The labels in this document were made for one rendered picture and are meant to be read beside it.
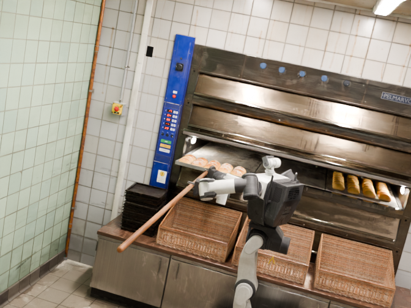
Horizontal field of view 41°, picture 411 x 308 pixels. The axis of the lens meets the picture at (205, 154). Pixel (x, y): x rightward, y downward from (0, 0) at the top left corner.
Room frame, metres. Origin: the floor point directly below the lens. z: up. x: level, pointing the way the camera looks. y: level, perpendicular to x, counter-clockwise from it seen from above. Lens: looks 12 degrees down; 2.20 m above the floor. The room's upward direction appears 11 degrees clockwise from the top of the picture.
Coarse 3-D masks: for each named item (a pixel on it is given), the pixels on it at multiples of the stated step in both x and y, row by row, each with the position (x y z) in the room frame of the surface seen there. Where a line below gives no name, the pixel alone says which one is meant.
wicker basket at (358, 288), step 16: (320, 240) 4.12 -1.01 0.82; (336, 240) 4.17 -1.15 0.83; (320, 256) 4.15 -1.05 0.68; (336, 256) 4.14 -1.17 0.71; (368, 256) 4.11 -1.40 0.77; (320, 272) 3.74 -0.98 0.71; (336, 272) 4.10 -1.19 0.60; (352, 272) 4.09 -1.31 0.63; (368, 272) 4.08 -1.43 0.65; (384, 272) 4.07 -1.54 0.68; (320, 288) 3.73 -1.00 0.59; (336, 288) 3.72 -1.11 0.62; (352, 288) 3.85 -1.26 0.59; (368, 288) 3.68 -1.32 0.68; (384, 288) 3.66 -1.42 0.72; (384, 304) 3.66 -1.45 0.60
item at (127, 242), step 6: (204, 174) 3.95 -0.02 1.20; (192, 186) 3.59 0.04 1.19; (180, 192) 3.38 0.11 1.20; (186, 192) 3.44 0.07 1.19; (174, 198) 3.24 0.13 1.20; (180, 198) 3.32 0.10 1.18; (168, 204) 3.11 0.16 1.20; (162, 210) 2.98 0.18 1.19; (156, 216) 2.87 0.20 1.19; (150, 222) 2.77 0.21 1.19; (144, 228) 2.68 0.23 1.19; (138, 234) 2.58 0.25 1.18; (126, 240) 2.47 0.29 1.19; (132, 240) 2.50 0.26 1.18; (120, 246) 2.39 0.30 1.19; (126, 246) 2.42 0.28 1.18; (120, 252) 2.38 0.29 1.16
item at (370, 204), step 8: (312, 192) 4.27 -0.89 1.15; (320, 192) 4.25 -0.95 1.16; (328, 192) 4.24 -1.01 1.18; (344, 200) 4.22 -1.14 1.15; (352, 200) 4.20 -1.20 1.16; (360, 200) 4.19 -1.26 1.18; (368, 200) 4.23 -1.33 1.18; (376, 208) 4.17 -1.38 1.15; (384, 208) 4.16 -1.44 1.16; (392, 208) 4.15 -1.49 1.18; (400, 208) 4.18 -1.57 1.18
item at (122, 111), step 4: (116, 104) 4.52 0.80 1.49; (120, 104) 4.52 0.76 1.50; (124, 104) 4.53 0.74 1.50; (112, 108) 4.53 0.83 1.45; (120, 108) 4.52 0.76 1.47; (124, 108) 4.55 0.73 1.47; (112, 112) 4.53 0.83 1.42; (116, 112) 4.52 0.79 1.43; (120, 112) 4.52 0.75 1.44; (124, 112) 4.56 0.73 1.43
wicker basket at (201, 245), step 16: (176, 208) 4.41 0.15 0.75; (192, 208) 4.40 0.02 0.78; (208, 208) 4.38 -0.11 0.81; (224, 208) 4.36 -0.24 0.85; (160, 224) 4.00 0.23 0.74; (176, 224) 4.37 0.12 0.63; (192, 224) 4.36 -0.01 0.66; (208, 224) 4.34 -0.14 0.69; (224, 224) 4.32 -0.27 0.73; (160, 240) 3.98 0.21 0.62; (176, 240) 4.11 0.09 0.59; (192, 240) 3.93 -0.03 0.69; (208, 240) 3.91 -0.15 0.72; (224, 240) 4.28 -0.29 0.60; (208, 256) 3.91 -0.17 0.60; (224, 256) 3.88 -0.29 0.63
